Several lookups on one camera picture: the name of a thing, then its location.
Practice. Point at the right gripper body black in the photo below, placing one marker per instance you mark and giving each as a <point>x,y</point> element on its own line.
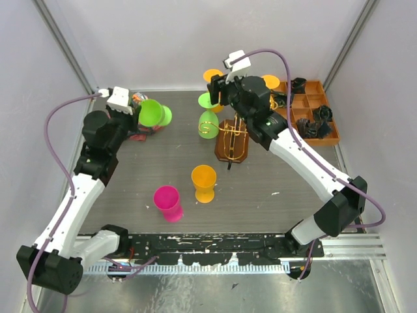
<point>230,92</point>

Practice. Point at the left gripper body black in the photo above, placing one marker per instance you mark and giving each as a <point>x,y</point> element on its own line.
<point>126,122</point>

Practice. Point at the green wine glass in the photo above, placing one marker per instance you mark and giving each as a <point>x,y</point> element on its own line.
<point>152,114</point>
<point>208,120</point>

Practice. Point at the gold wire wine glass rack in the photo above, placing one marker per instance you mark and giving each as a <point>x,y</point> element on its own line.
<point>232,141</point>

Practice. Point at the pink wine glass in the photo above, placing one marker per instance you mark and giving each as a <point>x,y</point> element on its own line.
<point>167,200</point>

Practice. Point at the orange wine glass front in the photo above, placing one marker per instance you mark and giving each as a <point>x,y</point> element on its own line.
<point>204,180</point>

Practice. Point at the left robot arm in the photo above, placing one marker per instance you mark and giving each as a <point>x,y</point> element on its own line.
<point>53,261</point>

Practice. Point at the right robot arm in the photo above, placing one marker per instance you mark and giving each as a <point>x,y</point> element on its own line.
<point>343,197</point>

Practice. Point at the red printed t-shirt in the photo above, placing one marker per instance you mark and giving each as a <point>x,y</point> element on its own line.
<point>141,133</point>

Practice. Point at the dark rolled sock upper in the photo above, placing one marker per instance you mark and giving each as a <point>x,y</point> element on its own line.
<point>298,85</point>

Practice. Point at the wooden compartment tray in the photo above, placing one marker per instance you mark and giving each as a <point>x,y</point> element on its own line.
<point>305,103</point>

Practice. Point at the dark rolled sock lower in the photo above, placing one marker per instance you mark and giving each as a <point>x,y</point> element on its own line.
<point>313,129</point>

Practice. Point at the dark rolled sock right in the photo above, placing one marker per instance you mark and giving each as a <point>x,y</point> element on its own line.
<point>323,113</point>

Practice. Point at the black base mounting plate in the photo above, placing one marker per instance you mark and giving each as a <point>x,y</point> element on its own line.
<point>214,248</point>

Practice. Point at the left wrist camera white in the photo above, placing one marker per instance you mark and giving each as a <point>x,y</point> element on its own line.
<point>118,99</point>

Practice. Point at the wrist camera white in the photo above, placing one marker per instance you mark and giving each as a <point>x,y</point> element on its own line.
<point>238,69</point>
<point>118,99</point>

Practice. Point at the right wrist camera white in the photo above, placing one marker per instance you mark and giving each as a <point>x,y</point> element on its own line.
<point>238,69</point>

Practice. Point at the grey slotted cable duct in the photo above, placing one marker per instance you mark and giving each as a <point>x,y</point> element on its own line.
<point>181,269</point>

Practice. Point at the aluminium rail front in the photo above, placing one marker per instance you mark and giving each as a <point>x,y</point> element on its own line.
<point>352,245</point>

